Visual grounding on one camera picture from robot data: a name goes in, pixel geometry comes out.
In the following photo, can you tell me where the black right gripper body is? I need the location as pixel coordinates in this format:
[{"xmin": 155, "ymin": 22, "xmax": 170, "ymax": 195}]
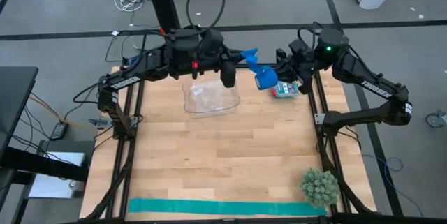
[{"xmin": 286, "ymin": 38, "xmax": 315, "ymax": 78}]

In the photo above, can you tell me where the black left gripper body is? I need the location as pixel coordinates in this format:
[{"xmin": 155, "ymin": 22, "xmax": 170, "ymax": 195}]
[{"xmin": 200, "ymin": 30, "xmax": 233, "ymax": 65}]

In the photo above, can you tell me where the blue elastic bandage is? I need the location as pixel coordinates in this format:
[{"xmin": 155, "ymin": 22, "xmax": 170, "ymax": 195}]
[{"xmin": 240, "ymin": 47, "xmax": 279, "ymax": 91}]

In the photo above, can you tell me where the clear plastic bag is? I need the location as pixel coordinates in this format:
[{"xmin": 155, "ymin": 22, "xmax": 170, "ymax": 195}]
[{"xmin": 188, "ymin": 84, "xmax": 235, "ymax": 112}]

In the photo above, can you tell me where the green elastic bandage strip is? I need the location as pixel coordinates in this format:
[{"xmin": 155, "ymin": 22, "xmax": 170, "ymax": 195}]
[{"xmin": 128, "ymin": 197, "xmax": 328, "ymax": 217}]

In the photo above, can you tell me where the teal marker pack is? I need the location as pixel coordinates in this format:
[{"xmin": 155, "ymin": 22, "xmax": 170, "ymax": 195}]
[{"xmin": 271, "ymin": 80, "xmax": 302, "ymax": 99}]

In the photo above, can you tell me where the clear plastic bin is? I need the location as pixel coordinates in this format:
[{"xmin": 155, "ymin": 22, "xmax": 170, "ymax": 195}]
[{"xmin": 181, "ymin": 77, "xmax": 242, "ymax": 119}]

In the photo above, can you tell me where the black tower fan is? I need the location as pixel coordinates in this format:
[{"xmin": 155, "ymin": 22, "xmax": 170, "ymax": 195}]
[{"xmin": 144, "ymin": 0, "xmax": 182, "ymax": 35}]

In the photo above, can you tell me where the artificial plant in pot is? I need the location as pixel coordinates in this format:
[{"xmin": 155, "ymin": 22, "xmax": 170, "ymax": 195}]
[{"xmin": 299, "ymin": 167, "xmax": 341, "ymax": 209}]

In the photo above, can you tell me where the silver clamp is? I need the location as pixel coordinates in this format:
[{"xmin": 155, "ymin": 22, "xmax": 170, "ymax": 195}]
[{"xmin": 88, "ymin": 117, "xmax": 110, "ymax": 130}]

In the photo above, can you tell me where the grey caster wheel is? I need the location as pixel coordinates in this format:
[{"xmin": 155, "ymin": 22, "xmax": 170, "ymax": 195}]
[{"xmin": 425, "ymin": 109, "xmax": 447, "ymax": 129}]

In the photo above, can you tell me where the black power brick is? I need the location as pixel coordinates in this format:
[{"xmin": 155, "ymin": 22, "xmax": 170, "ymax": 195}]
[{"xmin": 49, "ymin": 121, "xmax": 69, "ymax": 142}]

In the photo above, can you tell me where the black desk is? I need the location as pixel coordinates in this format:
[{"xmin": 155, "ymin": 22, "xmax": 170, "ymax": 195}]
[{"xmin": 0, "ymin": 66, "xmax": 90, "ymax": 224}]

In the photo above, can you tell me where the white panel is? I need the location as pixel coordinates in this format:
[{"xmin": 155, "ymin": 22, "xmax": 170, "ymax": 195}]
[{"xmin": 27, "ymin": 151, "xmax": 87, "ymax": 200}]

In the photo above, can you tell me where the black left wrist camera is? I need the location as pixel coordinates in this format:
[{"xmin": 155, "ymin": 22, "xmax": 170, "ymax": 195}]
[{"xmin": 219, "ymin": 59, "xmax": 237, "ymax": 89}]

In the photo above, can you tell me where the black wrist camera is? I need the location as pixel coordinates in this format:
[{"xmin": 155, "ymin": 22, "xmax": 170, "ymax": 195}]
[
  {"xmin": 219, "ymin": 59, "xmax": 237, "ymax": 89},
  {"xmin": 298, "ymin": 73, "xmax": 314, "ymax": 96}
]

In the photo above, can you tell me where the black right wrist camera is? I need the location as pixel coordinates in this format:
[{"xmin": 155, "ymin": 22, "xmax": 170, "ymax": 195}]
[{"xmin": 298, "ymin": 73, "xmax": 314, "ymax": 96}]

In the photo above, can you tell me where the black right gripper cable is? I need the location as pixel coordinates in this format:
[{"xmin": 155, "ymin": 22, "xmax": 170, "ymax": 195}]
[{"xmin": 296, "ymin": 21, "xmax": 324, "ymax": 43}]

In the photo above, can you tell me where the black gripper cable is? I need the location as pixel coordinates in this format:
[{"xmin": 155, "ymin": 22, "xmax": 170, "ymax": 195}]
[
  {"xmin": 185, "ymin": 0, "xmax": 226, "ymax": 38},
  {"xmin": 296, "ymin": 21, "xmax": 324, "ymax": 43}
]

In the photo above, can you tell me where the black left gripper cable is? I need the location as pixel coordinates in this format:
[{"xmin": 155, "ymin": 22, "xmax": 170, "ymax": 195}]
[{"xmin": 185, "ymin": 0, "xmax": 226, "ymax": 38}]

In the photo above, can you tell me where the black aluminium table frame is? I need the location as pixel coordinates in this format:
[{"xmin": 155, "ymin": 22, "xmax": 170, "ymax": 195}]
[{"xmin": 64, "ymin": 61, "xmax": 447, "ymax": 224}]

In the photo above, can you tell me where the blue floor cable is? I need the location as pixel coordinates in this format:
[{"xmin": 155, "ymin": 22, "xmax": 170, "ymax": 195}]
[{"xmin": 361, "ymin": 153, "xmax": 424, "ymax": 218}]

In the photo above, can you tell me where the yellow floor cable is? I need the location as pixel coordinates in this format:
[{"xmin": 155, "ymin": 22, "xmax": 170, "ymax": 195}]
[{"xmin": 29, "ymin": 95, "xmax": 98, "ymax": 133}]

